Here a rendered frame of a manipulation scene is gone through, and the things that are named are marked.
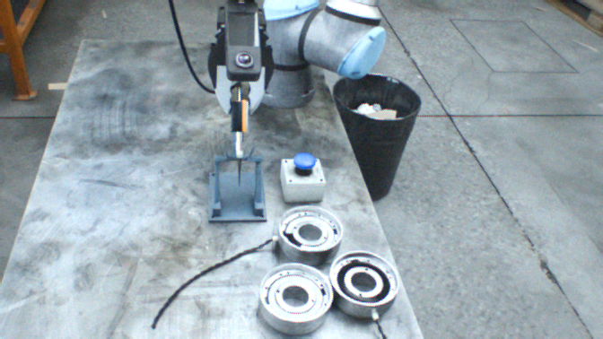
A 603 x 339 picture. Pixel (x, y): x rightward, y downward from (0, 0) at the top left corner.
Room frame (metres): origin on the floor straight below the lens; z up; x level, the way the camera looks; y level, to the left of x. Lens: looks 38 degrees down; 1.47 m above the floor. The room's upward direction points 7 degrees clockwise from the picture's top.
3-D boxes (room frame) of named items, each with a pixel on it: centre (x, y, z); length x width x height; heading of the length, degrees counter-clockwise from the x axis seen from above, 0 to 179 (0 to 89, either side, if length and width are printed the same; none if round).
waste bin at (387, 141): (1.82, -0.24, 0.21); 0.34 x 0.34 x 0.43
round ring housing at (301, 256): (0.64, -0.03, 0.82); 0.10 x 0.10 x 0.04
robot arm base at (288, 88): (1.13, 0.07, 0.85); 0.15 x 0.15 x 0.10
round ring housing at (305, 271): (0.51, -0.01, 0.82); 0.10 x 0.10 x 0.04
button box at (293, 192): (0.79, 0.00, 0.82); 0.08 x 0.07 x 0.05; 13
